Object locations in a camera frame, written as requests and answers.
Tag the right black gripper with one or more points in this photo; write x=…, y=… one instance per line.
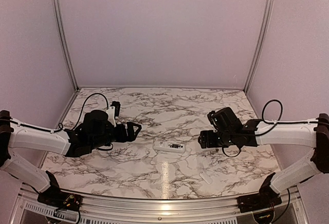
x=206, y=141

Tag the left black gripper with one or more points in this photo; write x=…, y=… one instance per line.
x=131, y=136

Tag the white remote control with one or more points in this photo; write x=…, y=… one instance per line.
x=164, y=146

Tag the white battery cover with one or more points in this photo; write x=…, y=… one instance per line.
x=206, y=177

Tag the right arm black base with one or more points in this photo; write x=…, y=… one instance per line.
x=265, y=198

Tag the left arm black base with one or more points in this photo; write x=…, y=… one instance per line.
x=60, y=200

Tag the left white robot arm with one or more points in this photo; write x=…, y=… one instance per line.
x=16, y=134

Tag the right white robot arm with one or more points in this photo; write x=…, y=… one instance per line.
x=312, y=133

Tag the batteries in remote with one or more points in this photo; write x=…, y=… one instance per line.
x=176, y=146

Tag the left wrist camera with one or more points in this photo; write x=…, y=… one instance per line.
x=115, y=109

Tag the front aluminium rail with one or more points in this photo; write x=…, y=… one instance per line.
x=105, y=209

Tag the right aluminium frame post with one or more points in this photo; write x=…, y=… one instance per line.
x=259, y=45

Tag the aluminium frame post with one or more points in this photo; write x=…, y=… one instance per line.
x=64, y=44
x=259, y=45

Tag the left aluminium frame post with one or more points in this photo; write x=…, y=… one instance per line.
x=64, y=44

